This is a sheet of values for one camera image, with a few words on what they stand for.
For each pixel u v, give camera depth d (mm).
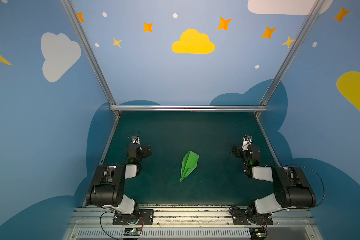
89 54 845
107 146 1072
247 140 819
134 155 729
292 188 462
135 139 820
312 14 715
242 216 747
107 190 442
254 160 733
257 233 717
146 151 876
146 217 748
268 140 1116
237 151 865
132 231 717
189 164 906
